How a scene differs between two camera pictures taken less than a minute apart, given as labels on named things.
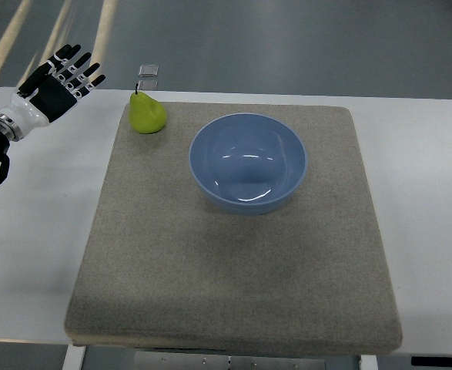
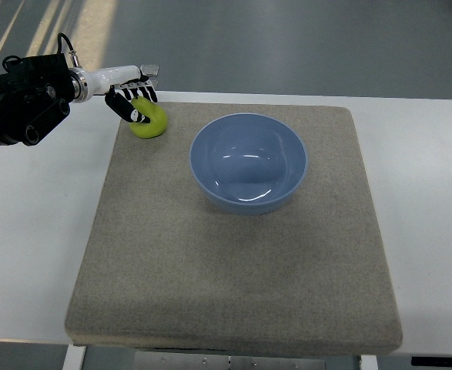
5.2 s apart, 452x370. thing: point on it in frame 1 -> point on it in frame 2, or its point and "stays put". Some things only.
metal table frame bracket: [170, 361] stays put
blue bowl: [247, 163] stays put
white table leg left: [74, 358] stays put
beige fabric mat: [236, 231] stays put
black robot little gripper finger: [88, 87] -> [152, 93]
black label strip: [442, 361] stays put
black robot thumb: [28, 87] -> [124, 107]
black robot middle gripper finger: [61, 76] -> [134, 91]
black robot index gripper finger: [63, 55] -> [127, 93]
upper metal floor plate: [148, 70] stays put
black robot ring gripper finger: [77, 81] -> [145, 92]
